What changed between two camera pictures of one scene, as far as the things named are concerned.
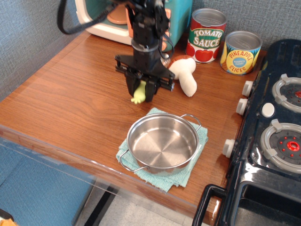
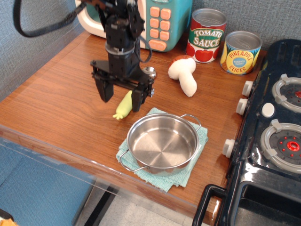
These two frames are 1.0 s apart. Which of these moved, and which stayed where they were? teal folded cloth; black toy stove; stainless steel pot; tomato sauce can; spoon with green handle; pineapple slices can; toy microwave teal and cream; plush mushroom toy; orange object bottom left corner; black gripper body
Moved: spoon with green handle; black gripper body
Stayed: toy microwave teal and cream; black toy stove; teal folded cloth; orange object bottom left corner; tomato sauce can; stainless steel pot; plush mushroom toy; pineapple slices can
